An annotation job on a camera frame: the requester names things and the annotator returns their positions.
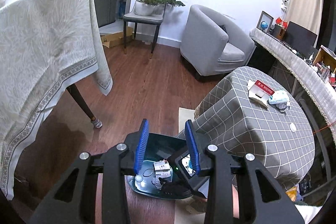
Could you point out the blue white tissue pack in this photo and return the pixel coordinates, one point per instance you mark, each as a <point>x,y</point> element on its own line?
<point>279,97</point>

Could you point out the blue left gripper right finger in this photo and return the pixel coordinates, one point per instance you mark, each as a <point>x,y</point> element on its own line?
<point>192,147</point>

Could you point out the teal trash bin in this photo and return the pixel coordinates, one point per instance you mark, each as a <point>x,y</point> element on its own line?
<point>185,182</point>

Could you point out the cardboard box on floor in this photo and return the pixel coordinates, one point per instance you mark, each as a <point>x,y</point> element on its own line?
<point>113,40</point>

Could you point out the white printed carton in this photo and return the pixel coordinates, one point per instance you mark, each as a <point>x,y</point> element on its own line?
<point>163,173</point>

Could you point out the picture frame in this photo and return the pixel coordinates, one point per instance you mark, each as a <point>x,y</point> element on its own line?
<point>265,17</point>

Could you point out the small blue globe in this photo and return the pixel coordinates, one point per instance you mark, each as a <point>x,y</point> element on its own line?
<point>264,26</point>

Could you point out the grey armchair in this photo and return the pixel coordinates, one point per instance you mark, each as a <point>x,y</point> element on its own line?
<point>213,44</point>

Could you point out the grey dining chair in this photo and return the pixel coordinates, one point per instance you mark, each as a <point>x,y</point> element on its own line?
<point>154,19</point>

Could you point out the white round lid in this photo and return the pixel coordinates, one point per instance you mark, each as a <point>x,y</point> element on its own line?
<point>292,127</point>

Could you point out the grey checked round tablecloth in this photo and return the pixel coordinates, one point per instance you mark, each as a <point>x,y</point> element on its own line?
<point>230,120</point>

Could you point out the white security camera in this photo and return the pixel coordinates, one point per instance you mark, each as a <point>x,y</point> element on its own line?
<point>284,5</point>

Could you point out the white red cardboard box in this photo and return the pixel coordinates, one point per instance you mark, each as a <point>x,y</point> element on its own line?
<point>259,92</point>

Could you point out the black monitor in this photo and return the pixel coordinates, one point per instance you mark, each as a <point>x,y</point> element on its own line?
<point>300,38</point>

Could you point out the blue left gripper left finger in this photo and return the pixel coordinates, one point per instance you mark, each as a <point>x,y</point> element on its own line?
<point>141,147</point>

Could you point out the beige patterned tablecloth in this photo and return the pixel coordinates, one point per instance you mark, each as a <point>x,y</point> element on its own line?
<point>46,46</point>

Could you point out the wooden speaker box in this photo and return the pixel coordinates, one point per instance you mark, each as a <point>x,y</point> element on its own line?
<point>278,32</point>

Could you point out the beige fringed sideboard cloth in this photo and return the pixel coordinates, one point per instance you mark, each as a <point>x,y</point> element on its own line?
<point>322,94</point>

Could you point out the potted green plant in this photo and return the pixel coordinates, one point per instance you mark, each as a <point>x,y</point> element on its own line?
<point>147,7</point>

